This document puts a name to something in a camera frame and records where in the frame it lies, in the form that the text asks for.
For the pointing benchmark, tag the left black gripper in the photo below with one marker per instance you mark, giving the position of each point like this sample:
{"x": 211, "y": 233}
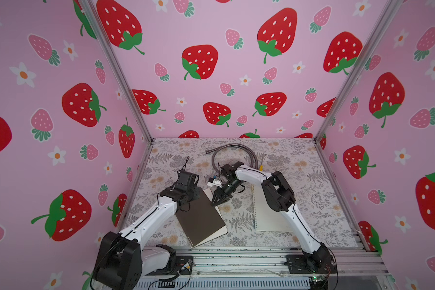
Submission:
{"x": 196, "y": 194}

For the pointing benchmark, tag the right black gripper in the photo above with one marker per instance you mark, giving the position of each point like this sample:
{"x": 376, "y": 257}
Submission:
{"x": 226, "y": 190}

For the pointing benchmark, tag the dark grey spiral notebook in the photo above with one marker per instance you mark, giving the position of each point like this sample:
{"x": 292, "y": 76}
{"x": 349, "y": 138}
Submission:
{"x": 202, "y": 222}

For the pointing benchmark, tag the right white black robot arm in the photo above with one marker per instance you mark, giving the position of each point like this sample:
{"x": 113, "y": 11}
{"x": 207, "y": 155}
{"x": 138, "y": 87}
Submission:
{"x": 280, "y": 199}

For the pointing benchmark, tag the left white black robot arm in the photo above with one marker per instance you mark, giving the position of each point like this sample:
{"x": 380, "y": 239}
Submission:
{"x": 122, "y": 260}

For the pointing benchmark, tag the white spiral notebook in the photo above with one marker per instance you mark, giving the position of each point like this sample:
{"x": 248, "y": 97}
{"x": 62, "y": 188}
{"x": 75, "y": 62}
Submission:
{"x": 266, "y": 219}

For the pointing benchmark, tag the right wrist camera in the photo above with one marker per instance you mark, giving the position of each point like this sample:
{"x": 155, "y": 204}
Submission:
{"x": 214, "y": 182}

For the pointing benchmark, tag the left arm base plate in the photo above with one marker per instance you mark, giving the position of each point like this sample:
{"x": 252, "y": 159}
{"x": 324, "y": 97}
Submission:
{"x": 176, "y": 265}

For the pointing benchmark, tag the aluminium rail frame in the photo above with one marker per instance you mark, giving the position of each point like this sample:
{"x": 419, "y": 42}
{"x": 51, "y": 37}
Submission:
{"x": 268, "y": 269}

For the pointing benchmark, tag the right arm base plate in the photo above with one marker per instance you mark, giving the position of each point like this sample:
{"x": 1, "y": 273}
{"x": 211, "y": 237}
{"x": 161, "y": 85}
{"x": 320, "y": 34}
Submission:
{"x": 299, "y": 264}

